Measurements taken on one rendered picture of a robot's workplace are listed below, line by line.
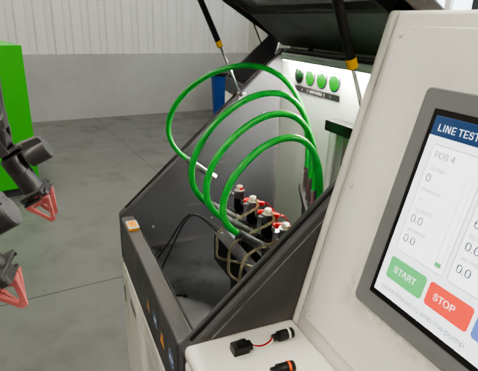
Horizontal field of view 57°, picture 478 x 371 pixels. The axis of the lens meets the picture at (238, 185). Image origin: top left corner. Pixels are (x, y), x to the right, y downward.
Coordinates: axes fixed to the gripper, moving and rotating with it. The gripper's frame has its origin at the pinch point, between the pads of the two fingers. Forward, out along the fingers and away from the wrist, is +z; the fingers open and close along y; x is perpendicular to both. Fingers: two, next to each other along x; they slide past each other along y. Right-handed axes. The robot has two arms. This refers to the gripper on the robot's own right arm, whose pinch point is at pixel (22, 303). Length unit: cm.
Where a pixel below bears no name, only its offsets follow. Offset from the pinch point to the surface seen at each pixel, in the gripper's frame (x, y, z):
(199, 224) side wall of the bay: -34, 53, 30
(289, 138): -61, -2, -5
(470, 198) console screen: -71, -38, 0
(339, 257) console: -57, -20, 12
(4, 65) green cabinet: 57, 324, -45
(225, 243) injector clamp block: -39.3, 19.9, 21.8
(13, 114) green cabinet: 74, 324, -9
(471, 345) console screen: -62, -46, 12
